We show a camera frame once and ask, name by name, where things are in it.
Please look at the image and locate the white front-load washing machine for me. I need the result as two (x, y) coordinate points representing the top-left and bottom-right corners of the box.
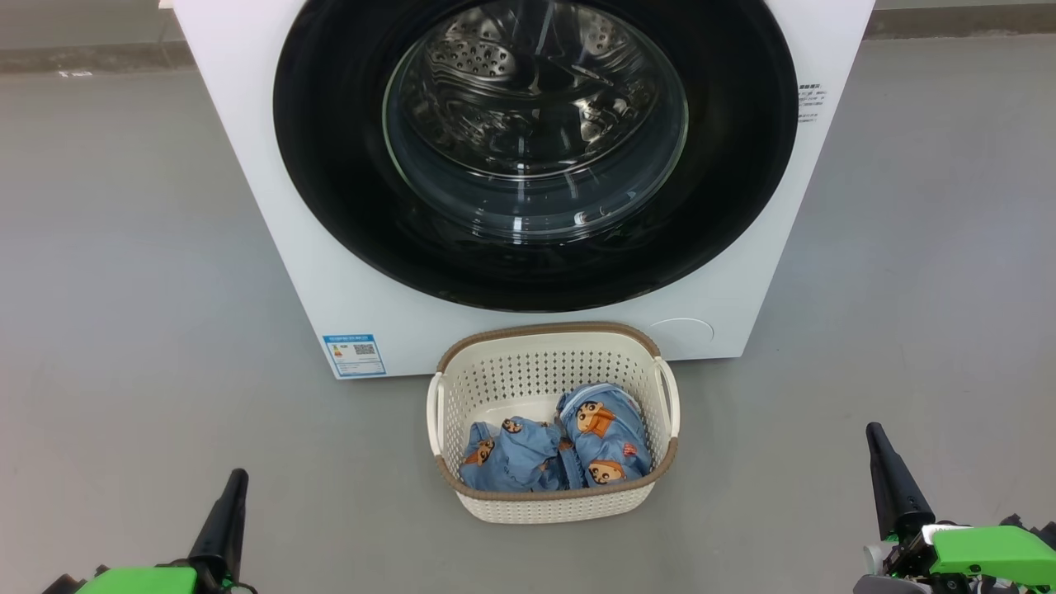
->
(172, 0), (877, 380)

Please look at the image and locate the blue cartoon print garment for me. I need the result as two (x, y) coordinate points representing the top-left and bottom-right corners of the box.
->
(460, 417), (570, 493)
(557, 382), (653, 488)

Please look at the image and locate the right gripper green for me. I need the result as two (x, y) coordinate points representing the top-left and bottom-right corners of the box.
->
(854, 422), (1056, 594)

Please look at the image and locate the blue energy label sticker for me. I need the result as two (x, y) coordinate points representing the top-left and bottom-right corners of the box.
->
(322, 333), (387, 379)

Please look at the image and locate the cream perforated laundry basket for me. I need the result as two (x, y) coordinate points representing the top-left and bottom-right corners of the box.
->
(426, 322), (681, 525)

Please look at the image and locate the round dark washer door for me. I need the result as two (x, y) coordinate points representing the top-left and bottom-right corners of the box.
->
(272, 0), (799, 314)

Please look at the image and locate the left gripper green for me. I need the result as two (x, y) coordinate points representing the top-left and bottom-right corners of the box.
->
(41, 469), (250, 594)

